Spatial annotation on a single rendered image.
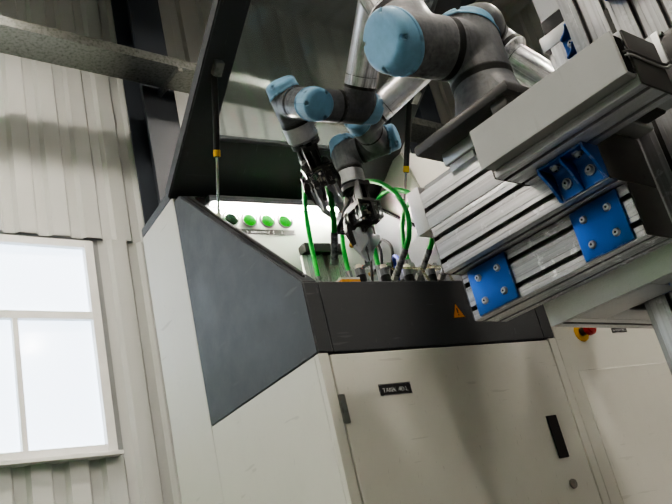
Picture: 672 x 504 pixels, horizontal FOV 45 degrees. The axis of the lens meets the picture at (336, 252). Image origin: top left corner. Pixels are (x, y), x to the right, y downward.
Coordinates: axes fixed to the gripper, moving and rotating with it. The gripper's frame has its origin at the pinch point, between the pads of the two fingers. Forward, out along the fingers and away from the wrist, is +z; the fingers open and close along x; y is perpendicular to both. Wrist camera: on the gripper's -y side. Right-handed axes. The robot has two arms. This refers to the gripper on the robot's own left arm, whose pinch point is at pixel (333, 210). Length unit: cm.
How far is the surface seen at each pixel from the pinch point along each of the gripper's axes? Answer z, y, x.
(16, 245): 68, -405, -179
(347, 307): 9.3, 33.5, -9.1
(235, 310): 10.4, 6.1, -32.6
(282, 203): 7.0, -43.6, -8.9
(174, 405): 40, -20, -62
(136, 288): 142, -420, -122
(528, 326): 41, 22, 31
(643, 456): 79, 39, 43
